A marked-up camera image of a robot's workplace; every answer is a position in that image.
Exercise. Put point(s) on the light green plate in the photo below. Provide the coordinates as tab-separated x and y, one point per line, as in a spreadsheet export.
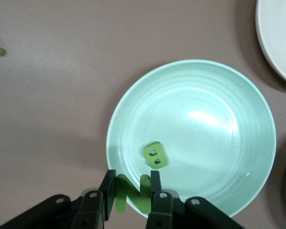
205	100

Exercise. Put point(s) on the beige plate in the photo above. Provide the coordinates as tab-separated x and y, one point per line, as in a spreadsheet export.
278	35

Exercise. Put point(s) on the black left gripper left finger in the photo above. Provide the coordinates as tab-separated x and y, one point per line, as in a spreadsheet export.
90	210

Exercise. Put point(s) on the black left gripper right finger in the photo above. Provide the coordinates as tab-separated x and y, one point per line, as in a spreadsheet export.
162	210

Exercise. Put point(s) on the green letter B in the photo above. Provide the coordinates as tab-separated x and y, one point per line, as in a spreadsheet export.
146	155

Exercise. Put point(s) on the brown table cover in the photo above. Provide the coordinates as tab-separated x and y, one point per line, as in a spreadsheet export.
50	107

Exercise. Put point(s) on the green letter N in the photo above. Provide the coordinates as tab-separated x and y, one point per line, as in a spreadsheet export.
133	194

